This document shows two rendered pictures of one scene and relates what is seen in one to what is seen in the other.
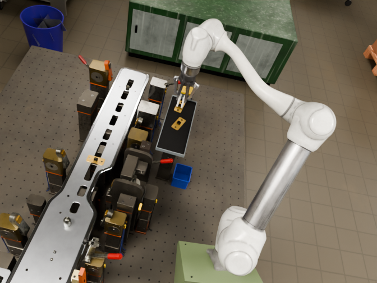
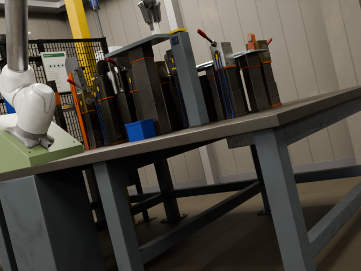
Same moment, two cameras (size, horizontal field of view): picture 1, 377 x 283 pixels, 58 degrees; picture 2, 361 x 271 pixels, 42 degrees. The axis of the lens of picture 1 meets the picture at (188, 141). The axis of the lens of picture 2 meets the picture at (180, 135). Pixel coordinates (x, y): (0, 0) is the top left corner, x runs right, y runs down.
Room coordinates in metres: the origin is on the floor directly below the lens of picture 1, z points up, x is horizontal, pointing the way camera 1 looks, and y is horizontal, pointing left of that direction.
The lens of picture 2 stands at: (2.88, -1.56, 0.75)
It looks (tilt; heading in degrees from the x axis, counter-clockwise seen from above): 2 degrees down; 134
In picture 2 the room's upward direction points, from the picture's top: 13 degrees counter-clockwise
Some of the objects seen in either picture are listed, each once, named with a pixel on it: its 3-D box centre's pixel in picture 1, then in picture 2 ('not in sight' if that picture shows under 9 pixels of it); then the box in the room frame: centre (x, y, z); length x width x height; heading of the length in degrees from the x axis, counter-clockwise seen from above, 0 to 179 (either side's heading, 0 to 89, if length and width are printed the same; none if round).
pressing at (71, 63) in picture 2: not in sight; (76, 81); (0.15, 0.35, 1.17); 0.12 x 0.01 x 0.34; 94
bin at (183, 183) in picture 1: (181, 176); (141, 130); (1.12, -0.03, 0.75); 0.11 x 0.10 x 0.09; 4
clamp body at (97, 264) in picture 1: (98, 273); (88, 121); (0.43, 0.18, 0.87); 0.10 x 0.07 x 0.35; 94
